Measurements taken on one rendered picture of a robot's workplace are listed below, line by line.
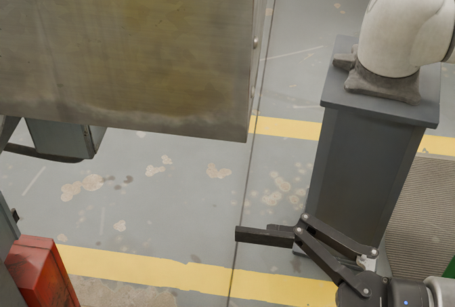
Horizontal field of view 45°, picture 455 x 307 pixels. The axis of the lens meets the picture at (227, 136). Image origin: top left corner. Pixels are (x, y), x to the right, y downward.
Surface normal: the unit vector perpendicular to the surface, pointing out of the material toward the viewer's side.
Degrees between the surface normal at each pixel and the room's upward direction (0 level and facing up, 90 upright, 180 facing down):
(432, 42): 84
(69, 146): 90
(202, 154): 0
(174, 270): 0
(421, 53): 94
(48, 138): 90
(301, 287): 0
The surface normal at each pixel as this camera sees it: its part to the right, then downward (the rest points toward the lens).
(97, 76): -0.14, 0.72
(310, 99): 0.01, -0.68
